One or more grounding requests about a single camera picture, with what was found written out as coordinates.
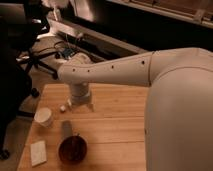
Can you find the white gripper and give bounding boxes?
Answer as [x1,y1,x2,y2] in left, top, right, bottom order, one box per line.
[67,83,94,112]

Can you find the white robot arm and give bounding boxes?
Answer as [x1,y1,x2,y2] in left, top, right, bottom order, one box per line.
[58,48,213,171]

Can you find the white sponge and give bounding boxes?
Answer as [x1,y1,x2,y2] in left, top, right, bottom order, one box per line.
[30,140,47,166]

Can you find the white paper cup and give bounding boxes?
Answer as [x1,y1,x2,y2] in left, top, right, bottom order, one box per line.
[34,107,53,127]

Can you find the dark red bowl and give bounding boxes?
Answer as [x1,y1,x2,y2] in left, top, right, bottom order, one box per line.
[58,135,87,165]

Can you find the blue device on floor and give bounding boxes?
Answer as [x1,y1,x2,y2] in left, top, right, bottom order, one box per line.
[61,48,75,59]

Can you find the black office chair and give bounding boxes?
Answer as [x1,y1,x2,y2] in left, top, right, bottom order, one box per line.
[0,0,52,160]

